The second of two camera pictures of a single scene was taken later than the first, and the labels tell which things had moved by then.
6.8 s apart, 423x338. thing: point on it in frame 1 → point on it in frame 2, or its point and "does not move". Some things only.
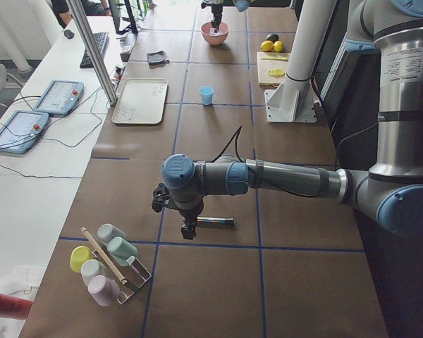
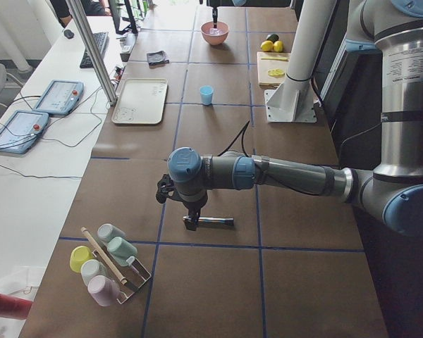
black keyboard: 102,41 does not move
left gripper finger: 188,234 → 189,224
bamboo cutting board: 271,68 does not move
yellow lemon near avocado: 267,46 does not move
